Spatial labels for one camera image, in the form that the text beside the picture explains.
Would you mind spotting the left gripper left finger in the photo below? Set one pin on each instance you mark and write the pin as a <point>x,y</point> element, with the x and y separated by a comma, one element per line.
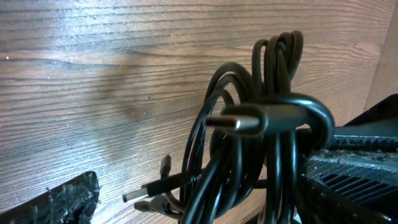
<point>74,201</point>

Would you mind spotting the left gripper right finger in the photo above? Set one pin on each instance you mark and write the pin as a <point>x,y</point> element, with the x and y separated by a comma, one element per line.
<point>318,204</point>

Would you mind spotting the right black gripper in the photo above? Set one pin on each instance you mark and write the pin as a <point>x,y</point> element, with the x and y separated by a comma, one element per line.
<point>345,166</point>

